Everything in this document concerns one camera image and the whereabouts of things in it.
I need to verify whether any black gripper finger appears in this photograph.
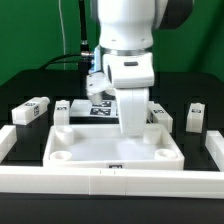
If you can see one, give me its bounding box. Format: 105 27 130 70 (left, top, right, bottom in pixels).
115 88 149 136

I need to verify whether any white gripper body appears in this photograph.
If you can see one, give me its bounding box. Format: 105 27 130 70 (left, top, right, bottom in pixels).
102 53 154 89

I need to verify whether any white desk top tray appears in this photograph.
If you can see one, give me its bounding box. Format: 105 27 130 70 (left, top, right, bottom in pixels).
43 124 185 170

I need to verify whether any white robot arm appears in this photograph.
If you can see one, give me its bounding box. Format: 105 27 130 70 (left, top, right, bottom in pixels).
86 0 194 136

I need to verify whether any white marker board with tags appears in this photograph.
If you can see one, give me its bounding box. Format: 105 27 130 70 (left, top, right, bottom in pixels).
70 100 118 118

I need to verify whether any black cable with connector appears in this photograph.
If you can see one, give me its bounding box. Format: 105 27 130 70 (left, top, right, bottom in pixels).
39 0 96 71

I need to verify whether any white U-shaped fence frame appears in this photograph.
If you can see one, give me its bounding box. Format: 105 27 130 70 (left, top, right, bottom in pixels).
0 126 224 199

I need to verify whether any white thin cable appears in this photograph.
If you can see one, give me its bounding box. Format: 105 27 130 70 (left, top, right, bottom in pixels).
58 0 67 70

